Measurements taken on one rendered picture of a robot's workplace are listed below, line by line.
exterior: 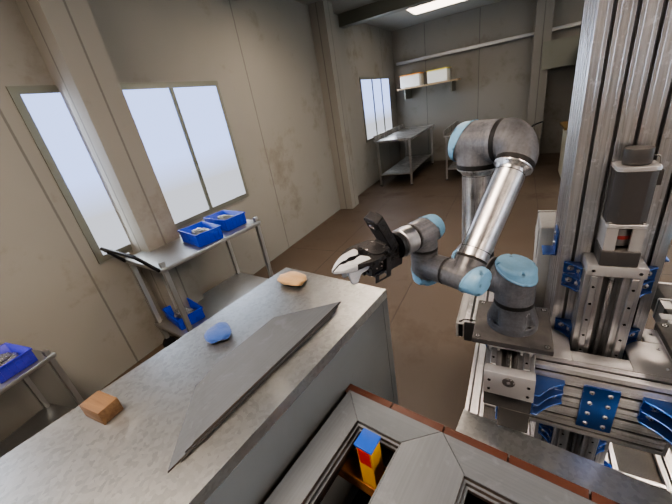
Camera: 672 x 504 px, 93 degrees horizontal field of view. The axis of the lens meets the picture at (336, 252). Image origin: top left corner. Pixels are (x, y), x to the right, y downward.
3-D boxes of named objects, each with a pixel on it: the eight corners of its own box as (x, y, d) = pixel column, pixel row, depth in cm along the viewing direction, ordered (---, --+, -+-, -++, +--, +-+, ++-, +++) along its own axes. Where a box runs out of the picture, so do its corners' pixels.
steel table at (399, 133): (435, 163, 842) (433, 119, 797) (413, 185, 675) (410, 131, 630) (405, 165, 880) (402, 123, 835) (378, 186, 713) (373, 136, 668)
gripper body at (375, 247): (375, 285, 77) (408, 266, 83) (374, 255, 72) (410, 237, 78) (354, 272, 82) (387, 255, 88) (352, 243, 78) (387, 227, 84)
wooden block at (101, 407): (124, 408, 98) (117, 397, 96) (105, 425, 93) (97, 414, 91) (105, 400, 102) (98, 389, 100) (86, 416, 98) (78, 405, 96)
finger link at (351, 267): (343, 295, 72) (373, 278, 76) (341, 273, 69) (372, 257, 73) (334, 289, 74) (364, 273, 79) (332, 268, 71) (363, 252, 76)
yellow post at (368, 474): (377, 494, 99) (370, 455, 91) (364, 485, 102) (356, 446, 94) (385, 479, 102) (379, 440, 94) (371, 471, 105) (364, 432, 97)
